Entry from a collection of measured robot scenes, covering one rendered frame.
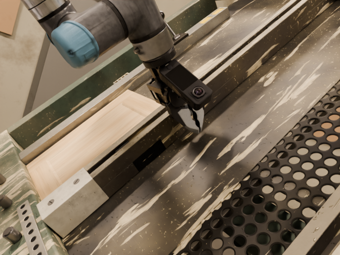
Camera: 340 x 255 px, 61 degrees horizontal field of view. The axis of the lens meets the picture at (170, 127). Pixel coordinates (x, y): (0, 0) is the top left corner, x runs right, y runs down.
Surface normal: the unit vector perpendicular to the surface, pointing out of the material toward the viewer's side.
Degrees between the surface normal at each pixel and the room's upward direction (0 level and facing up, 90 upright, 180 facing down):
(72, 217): 90
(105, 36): 99
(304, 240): 51
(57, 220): 90
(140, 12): 97
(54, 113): 90
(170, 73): 59
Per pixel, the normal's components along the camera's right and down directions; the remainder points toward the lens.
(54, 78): 0.45, 0.26
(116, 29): 0.63, 0.46
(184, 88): -0.06, -0.46
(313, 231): -0.39, -0.73
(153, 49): 0.07, 0.57
